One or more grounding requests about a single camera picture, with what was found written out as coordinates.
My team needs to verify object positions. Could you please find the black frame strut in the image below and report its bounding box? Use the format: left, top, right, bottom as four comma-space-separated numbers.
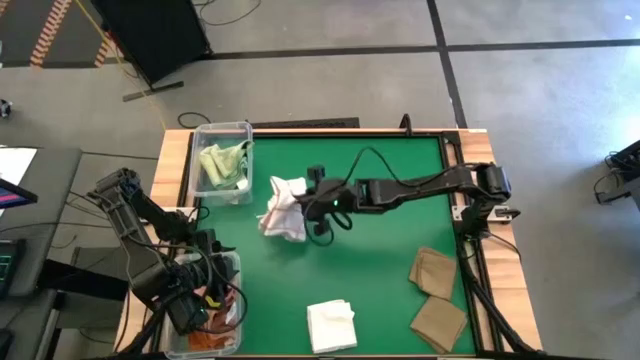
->
117, 299, 169, 360
457, 219, 544, 360

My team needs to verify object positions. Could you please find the black table border frame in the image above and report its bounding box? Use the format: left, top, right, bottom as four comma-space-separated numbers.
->
179, 129, 484, 359

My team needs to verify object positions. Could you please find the clear plastic bin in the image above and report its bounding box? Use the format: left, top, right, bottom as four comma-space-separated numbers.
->
188, 121, 255, 207
160, 249, 243, 360

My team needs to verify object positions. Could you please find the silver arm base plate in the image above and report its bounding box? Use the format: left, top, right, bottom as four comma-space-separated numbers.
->
451, 203, 521, 222

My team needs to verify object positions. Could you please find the black stand base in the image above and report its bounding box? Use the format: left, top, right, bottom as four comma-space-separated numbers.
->
39, 258, 130, 302

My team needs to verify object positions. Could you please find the grey-white waffle towel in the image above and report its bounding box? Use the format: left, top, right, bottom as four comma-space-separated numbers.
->
230, 175, 253, 205

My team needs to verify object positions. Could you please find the green table mat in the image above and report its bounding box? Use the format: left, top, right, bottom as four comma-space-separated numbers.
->
192, 134, 477, 357

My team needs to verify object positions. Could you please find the tablet screen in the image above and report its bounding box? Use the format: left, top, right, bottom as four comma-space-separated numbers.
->
0, 177, 40, 211

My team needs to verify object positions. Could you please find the black partition panel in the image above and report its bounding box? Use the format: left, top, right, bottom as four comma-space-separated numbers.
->
89, 0, 212, 86

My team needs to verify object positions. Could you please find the yellow cable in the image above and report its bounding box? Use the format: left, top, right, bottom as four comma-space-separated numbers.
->
73, 0, 167, 132

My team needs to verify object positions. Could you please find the black floor strip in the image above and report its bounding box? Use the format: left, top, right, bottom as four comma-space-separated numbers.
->
248, 116, 362, 131

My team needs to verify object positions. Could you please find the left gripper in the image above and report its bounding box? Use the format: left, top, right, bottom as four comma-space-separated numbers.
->
169, 254, 240, 335

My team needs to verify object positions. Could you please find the black floor cable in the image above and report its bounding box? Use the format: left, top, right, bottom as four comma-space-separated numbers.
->
192, 0, 263, 28
176, 110, 214, 130

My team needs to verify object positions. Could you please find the white red-striped towel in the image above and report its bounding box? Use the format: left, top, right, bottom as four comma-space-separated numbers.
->
256, 175, 309, 244

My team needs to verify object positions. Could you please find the yellow-green towel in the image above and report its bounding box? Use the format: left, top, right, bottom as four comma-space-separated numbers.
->
198, 140, 255, 190

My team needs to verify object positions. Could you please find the backlit keyboard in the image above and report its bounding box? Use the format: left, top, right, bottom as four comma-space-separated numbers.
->
0, 238, 27, 300

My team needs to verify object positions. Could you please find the red-orange towel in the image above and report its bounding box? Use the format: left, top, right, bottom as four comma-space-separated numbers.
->
187, 299, 239, 352

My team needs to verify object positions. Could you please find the white paper sheet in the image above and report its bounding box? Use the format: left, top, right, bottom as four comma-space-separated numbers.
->
0, 146, 39, 187

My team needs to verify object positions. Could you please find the black equipment with cables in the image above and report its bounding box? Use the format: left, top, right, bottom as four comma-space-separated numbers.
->
592, 138, 640, 207

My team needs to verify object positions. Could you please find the grey panel foot bar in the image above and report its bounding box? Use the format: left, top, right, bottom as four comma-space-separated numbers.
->
122, 80, 185, 103

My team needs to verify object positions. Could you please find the grey side desk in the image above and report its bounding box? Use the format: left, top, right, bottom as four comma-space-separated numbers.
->
0, 288, 66, 360
0, 146, 84, 299

